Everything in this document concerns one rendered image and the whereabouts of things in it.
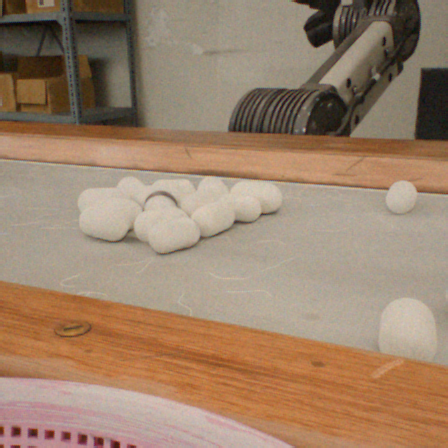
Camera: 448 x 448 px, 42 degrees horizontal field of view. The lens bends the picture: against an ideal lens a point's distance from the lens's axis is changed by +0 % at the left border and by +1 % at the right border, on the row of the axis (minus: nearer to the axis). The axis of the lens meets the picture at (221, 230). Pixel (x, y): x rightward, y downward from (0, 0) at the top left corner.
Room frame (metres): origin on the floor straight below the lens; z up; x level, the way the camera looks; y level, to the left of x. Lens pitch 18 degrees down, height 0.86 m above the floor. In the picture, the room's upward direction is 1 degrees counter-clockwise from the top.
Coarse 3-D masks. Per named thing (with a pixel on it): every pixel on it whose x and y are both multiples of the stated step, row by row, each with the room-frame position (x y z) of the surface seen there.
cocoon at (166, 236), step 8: (160, 224) 0.32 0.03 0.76; (168, 224) 0.32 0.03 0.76; (176, 224) 0.32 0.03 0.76; (184, 224) 0.33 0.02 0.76; (192, 224) 0.33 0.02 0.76; (152, 232) 0.32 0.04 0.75; (160, 232) 0.32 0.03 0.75; (168, 232) 0.32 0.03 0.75; (176, 232) 0.32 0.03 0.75; (184, 232) 0.32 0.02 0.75; (192, 232) 0.32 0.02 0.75; (152, 240) 0.32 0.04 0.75; (160, 240) 0.31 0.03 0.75; (168, 240) 0.31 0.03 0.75; (176, 240) 0.32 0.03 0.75; (184, 240) 0.32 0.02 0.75; (192, 240) 0.32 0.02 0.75; (152, 248) 0.32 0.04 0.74; (160, 248) 0.31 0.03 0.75; (168, 248) 0.31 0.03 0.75; (176, 248) 0.32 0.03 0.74
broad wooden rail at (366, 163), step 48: (0, 144) 0.65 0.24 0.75; (48, 144) 0.62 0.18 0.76; (96, 144) 0.60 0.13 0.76; (144, 144) 0.58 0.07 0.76; (192, 144) 0.56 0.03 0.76; (240, 144) 0.55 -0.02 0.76; (288, 144) 0.54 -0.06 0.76; (336, 144) 0.54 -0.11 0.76; (384, 144) 0.53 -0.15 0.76; (432, 144) 0.53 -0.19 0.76; (432, 192) 0.44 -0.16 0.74
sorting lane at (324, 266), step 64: (0, 192) 0.48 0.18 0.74; (64, 192) 0.48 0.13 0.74; (320, 192) 0.46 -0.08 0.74; (384, 192) 0.45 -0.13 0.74; (0, 256) 0.32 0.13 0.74; (64, 256) 0.32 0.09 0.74; (128, 256) 0.32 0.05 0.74; (192, 256) 0.32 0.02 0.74; (256, 256) 0.31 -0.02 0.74; (320, 256) 0.31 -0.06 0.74; (384, 256) 0.31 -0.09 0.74; (256, 320) 0.23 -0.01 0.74; (320, 320) 0.23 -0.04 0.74
